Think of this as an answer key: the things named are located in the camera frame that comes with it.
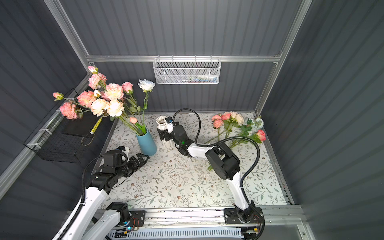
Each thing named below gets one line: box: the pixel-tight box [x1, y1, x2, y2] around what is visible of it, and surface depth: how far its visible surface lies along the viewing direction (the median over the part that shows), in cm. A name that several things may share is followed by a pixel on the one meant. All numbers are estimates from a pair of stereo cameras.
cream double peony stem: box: [90, 99, 142, 135], surface depth 65 cm
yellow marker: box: [90, 116, 103, 135], surface depth 78 cm
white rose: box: [137, 79, 156, 126], surface depth 74 cm
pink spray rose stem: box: [52, 90, 96, 120], surface depth 63 cm
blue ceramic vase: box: [136, 128, 157, 157], surface depth 87 cm
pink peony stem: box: [100, 83, 124, 102], surface depth 65 cm
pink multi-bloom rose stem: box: [88, 65, 108, 92], surface depth 63 cm
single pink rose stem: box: [121, 81, 144, 132], surface depth 76 cm
